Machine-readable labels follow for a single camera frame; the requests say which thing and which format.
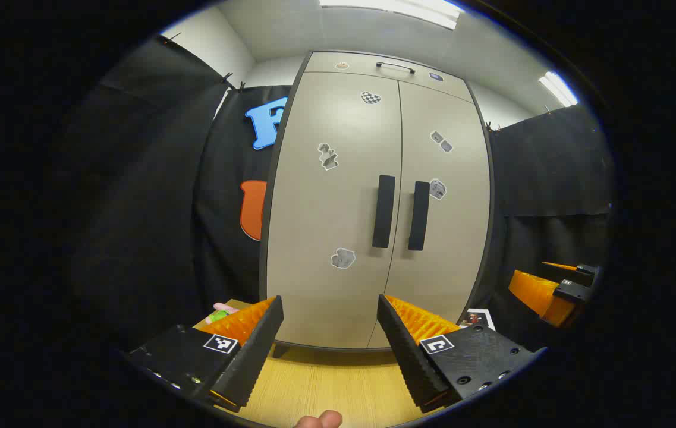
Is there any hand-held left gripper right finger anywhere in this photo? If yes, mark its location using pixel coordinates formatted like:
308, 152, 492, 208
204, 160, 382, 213
377, 294, 537, 414

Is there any printed card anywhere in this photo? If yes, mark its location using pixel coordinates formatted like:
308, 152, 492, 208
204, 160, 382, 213
460, 308, 496, 331

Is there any black door handle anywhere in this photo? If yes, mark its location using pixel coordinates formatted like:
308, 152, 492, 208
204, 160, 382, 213
372, 175, 396, 248
407, 181, 430, 251

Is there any black backdrop cloth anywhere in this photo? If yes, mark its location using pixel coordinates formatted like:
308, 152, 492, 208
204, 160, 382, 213
485, 104, 615, 351
70, 39, 292, 351

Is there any beige cabinet drawer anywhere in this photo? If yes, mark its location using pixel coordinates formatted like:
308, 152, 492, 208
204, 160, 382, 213
304, 52, 475, 103

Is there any green pink plush toy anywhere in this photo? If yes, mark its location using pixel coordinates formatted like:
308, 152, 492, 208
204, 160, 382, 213
212, 302, 241, 325

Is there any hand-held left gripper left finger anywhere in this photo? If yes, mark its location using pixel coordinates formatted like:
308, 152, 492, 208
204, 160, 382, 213
127, 295, 285, 414

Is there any beige shoe cabinet door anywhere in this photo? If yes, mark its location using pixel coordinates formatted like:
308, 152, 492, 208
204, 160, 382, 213
266, 71, 403, 349
367, 80, 491, 350

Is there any ceiling light panel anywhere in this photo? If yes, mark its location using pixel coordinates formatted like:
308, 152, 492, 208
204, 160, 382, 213
320, 0, 464, 30
539, 71, 580, 108

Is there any beige double-door shoe cabinet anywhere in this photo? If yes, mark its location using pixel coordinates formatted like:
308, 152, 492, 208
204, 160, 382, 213
259, 51, 496, 353

